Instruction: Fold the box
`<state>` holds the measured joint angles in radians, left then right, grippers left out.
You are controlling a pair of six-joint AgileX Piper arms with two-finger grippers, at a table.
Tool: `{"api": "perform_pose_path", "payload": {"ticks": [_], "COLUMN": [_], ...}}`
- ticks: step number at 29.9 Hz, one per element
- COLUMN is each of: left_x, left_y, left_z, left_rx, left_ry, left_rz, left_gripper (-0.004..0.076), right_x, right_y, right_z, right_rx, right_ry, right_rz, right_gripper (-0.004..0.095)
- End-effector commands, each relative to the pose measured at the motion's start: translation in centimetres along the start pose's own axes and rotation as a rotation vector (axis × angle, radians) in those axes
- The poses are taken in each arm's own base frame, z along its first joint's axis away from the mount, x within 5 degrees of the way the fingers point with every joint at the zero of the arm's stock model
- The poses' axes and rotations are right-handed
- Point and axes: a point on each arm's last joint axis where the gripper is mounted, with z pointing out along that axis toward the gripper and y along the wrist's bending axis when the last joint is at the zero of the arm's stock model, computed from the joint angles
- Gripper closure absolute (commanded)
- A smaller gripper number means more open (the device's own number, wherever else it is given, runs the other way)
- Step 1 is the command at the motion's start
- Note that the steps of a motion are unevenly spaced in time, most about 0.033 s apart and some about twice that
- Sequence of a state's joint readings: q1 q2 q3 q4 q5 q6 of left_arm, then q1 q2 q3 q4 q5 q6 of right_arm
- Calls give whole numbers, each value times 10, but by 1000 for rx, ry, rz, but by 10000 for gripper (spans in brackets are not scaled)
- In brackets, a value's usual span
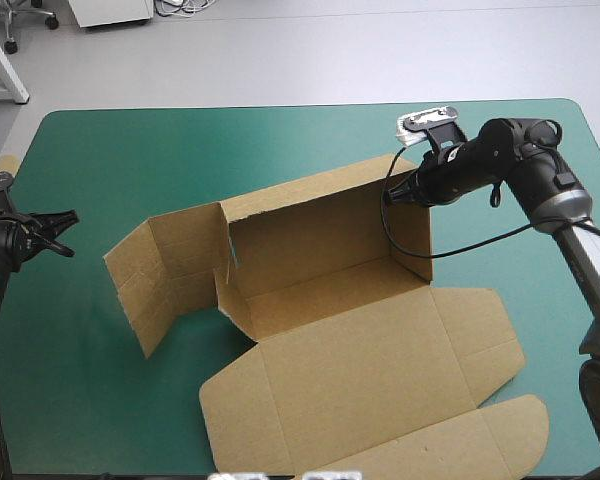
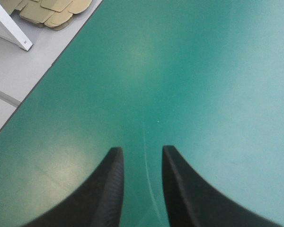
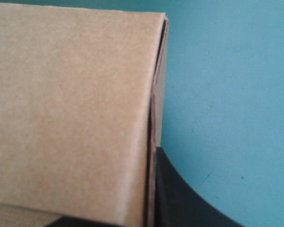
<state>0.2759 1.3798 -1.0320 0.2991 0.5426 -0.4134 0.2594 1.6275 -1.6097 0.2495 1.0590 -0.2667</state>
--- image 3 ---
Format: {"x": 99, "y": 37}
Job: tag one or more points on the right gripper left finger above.
{"x": 85, "y": 221}

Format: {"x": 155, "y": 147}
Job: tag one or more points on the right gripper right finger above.
{"x": 180, "y": 201}

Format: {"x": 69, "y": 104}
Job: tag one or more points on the brown cardboard box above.
{"x": 68, "y": 106}

